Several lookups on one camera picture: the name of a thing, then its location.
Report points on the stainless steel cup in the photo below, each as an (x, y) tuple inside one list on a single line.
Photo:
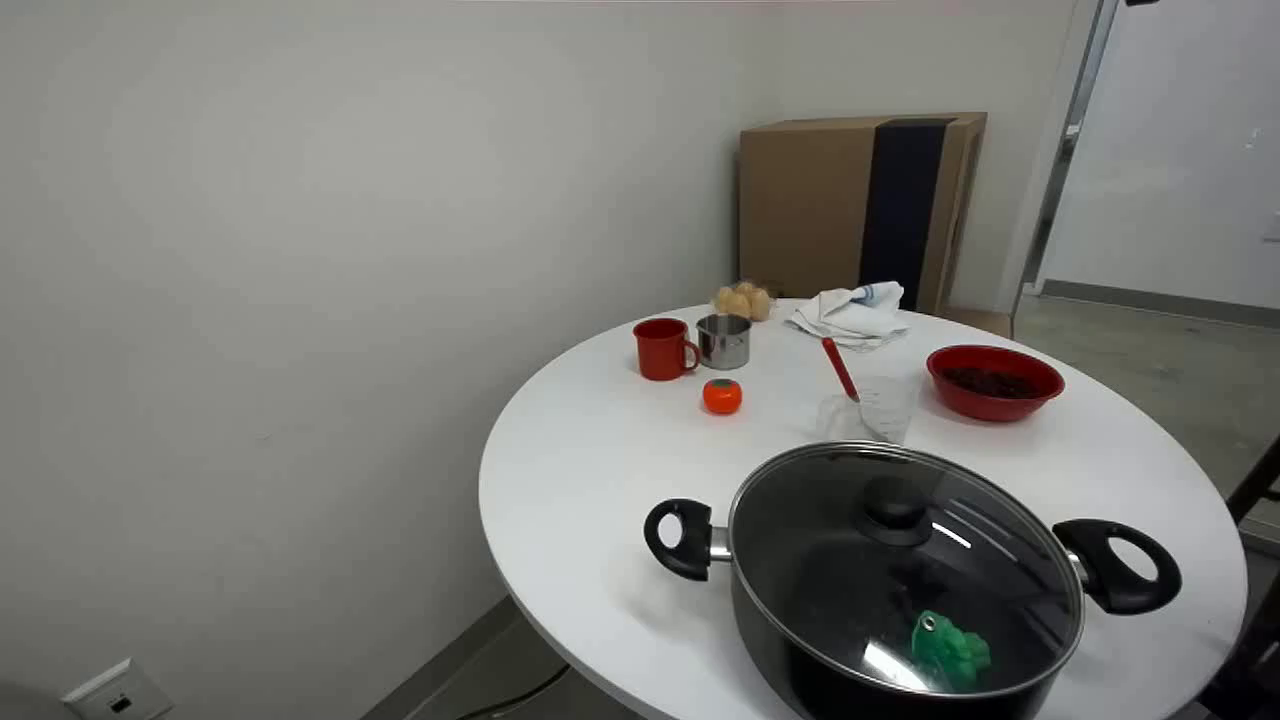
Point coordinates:
[(725, 346)]

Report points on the colourless plastic measuring cup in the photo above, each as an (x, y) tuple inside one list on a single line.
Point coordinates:
[(890, 416)]

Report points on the red bowl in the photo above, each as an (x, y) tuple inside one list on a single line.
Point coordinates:
[(995, 407)]

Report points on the red mug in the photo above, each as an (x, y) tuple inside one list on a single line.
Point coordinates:
[(658, 348)]

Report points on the small orange cap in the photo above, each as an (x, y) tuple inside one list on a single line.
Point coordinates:
[(722, 399)]

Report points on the beige plush object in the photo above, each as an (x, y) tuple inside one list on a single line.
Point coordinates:
[(741, 303)]

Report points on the black cooking pot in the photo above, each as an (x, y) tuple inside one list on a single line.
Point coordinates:
[(680, 566)]

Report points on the white cloth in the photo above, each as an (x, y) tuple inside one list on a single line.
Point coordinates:
[(852, 321)]

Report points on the brown cardboard box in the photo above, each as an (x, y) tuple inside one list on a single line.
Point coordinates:
[(799, 207)]

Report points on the glass pot lid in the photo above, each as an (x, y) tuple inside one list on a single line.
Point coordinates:
[(826, 544)]

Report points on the dark beans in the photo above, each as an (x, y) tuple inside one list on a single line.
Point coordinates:
[(995, 382)]

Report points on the green toy object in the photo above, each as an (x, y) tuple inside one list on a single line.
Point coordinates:
[(951, 651)]

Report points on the metal pole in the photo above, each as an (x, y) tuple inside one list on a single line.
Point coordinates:
[(1063, 164)]

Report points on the dark chair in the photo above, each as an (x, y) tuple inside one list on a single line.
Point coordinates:
[(1245, 664)]

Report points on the white wall outlet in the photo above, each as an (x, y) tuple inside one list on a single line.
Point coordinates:
[(116, 694)]

